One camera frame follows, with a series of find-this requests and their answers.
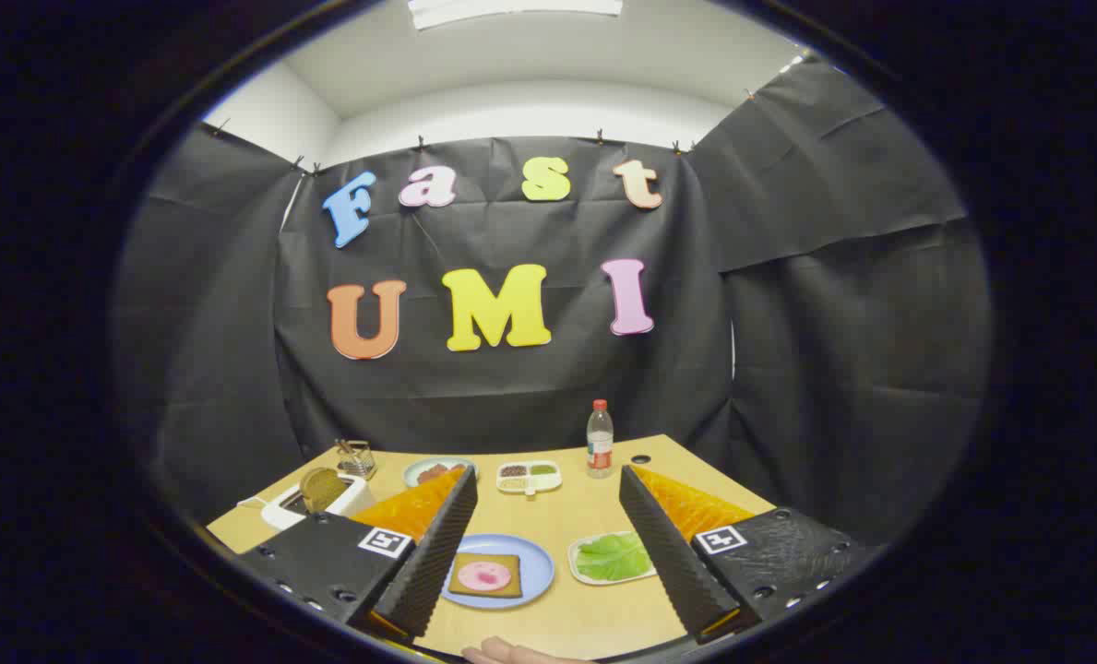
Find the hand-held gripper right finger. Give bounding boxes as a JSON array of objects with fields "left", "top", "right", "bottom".
[{"left": 619, "top": 464, "right": 881, "bottom": 644}]

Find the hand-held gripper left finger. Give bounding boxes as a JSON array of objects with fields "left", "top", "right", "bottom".
[{"left": 234, "top": 466, "right": 480, "bottom": 644}]

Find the green lettuce leaf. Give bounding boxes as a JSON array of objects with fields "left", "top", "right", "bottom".
[{"left": 576, "top": 533, "right": 652, "bottom": 582}]

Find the brown bread slice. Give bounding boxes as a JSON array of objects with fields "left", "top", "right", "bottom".
[{"left": 299, "top": 467, "right": 348, "bottom": 514}]

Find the square toast slice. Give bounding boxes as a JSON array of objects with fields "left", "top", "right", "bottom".
[{"left": 448, "top": 553, "right": 523, "bottom": 599}]

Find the pink ham slice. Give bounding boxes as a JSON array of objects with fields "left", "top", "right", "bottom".
[{"left": 458, "top": 561, "right": 514, "bottom": 593}]

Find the pale green plate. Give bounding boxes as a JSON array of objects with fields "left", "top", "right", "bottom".
[{"left": 404, "top": 456, "right": 478, "bottom": 488}]

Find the white square plate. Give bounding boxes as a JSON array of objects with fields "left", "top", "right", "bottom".
[{"left": 567, "top": 530, "right": 657, "bottom": 587}]

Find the light blue plate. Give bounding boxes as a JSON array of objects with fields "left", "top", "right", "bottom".
[{"left": 439, "top": 534, "right": 555, "bottom": 611}]

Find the white divided seasoning dish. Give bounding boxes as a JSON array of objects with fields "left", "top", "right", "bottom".
[{"left": 496, "top": 460, "right": 563, "bottom": 499}]

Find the clear bottle with red cap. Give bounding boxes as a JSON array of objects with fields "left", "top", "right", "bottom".
[{"left": 586, "top": 399, "right": 614, "bottom": 479}]

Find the white toaster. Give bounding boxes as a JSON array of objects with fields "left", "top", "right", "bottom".
[{"left": 260, "top": 468, "right": 376, "bottom": 531}]

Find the black backdrop cloth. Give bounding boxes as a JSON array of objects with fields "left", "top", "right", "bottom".
[{"left": 114, "top": 60, "right": 992, "bottom": 545}]

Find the white ceiling light panel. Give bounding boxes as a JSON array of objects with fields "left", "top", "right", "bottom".
[{"left": 408, "top": 0, "right": 623, "bottom": 30}]

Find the metal wire basket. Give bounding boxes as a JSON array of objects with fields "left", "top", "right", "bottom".
[{"left": 336, "top": 439, "right": 377, "bottom": 480}]

